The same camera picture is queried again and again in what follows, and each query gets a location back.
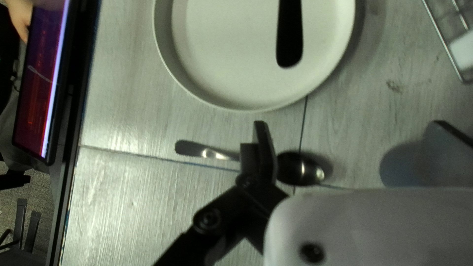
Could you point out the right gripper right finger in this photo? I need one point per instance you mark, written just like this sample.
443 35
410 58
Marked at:
449 159

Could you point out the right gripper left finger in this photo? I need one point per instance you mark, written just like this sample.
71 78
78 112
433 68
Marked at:
260 155

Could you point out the black spoon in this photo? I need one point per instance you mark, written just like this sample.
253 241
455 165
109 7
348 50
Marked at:
299 168

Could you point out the pale round plate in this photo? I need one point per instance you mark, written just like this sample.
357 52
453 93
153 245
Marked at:
229 55

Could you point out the black knife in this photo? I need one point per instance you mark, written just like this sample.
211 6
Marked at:
290 40

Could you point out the person's hand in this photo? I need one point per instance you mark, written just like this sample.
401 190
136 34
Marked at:
20 16

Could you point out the white cutlery holder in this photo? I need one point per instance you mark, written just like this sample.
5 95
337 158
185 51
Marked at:
462 50

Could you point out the laptop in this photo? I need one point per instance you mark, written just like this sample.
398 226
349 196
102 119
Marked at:
38 81

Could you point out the black frame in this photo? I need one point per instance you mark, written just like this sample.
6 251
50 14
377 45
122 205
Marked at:
79 74

